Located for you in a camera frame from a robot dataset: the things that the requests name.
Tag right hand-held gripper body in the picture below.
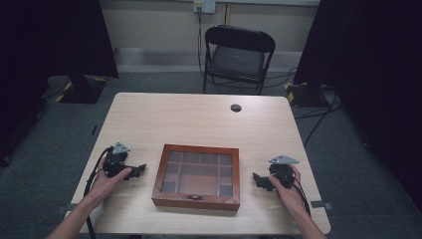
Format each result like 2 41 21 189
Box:
268 154 301 189

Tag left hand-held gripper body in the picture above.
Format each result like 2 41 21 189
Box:
103 141 134 179

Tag person's right hand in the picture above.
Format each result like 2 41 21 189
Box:
268 163 309 217

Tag person's left hand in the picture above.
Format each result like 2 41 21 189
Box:
87 158 133 209

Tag grey tape strip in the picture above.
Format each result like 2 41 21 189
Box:
55 202 80 215
310 199 334 210

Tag wooden box with glass lid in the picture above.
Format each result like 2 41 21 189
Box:
150 142 242 212

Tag black stand base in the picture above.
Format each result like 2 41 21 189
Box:
55 75 109 105
283 81 330 109

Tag black folding chair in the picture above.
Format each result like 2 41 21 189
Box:
201 24 278 97

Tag black curtain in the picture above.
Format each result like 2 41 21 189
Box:
0 0 119 167
293 0 422 215

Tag black floor cables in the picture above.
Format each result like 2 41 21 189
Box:
293 89 344 147

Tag black wall socket cable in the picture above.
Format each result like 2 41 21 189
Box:
196 6 213 80

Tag white wall socket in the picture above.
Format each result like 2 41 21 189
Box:
193 0 217 15

